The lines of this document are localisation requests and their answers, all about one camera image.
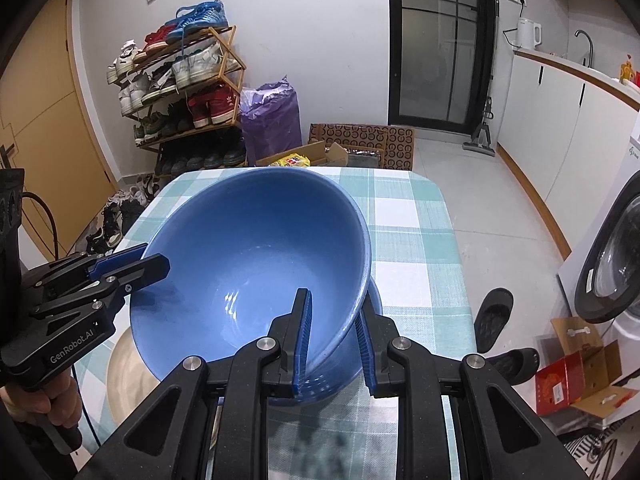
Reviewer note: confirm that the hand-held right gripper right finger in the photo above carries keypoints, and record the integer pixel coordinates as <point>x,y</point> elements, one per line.
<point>362,355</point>

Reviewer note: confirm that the wooden shoe rack with shoes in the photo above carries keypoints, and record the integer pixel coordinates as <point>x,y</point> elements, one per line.
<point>210,105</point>

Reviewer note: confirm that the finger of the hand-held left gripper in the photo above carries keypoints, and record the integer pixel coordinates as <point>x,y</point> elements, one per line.
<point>120,259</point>
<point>150,267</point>

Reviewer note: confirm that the grey stick vacuum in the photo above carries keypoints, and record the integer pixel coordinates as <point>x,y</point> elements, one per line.
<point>480,135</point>

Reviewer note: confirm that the light blue bowl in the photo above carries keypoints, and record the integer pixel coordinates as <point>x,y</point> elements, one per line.
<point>345,385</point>

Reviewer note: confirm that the black framed glass door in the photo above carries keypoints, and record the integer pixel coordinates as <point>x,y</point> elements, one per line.
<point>435,60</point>

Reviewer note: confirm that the teal checked tablecloth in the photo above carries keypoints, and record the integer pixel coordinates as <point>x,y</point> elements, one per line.
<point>415,240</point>

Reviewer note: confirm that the white electric kettle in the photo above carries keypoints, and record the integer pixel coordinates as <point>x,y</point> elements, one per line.
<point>527,35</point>

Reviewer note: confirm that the cardboard box with snack packets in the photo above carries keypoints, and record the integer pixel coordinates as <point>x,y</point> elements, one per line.
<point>310,152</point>

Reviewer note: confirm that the yellow bottle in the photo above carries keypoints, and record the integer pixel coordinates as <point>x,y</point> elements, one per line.
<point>627,71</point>

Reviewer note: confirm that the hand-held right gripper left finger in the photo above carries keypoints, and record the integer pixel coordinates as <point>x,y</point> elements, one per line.
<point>302,350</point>

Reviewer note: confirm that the purple plastic bag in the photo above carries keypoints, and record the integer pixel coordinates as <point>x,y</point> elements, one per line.
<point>272,125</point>

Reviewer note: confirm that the white base cabinet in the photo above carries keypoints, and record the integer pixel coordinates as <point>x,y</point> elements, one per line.
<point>550,125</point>

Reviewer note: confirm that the black white patterned rug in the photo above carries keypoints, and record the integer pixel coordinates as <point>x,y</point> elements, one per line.
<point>600,450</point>

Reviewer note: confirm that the wooden door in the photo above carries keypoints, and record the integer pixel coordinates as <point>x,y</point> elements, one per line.
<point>50,110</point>

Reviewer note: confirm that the white washing machine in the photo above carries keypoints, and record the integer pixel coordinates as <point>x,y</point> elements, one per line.
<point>615,260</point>

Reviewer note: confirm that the pile of dark shoes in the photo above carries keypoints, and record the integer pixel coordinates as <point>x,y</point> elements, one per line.
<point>110,220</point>

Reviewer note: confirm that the person's left hand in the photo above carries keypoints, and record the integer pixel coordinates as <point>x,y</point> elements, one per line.
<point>60,400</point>

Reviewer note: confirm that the black slipper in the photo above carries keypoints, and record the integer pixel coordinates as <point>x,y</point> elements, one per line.
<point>492,320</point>
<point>515,365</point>

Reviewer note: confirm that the red cardboard box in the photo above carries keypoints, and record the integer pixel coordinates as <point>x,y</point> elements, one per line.
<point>555,390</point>

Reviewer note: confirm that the beige plate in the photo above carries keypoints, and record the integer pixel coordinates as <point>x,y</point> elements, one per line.
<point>122,380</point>

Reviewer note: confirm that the patterned doormat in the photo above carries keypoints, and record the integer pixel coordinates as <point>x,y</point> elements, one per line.
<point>400,145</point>

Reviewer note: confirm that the metal faucet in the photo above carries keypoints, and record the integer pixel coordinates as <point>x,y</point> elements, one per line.
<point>590,47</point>

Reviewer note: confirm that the cardboard box with dark contents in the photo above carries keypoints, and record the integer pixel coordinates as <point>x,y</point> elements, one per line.
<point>360,159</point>

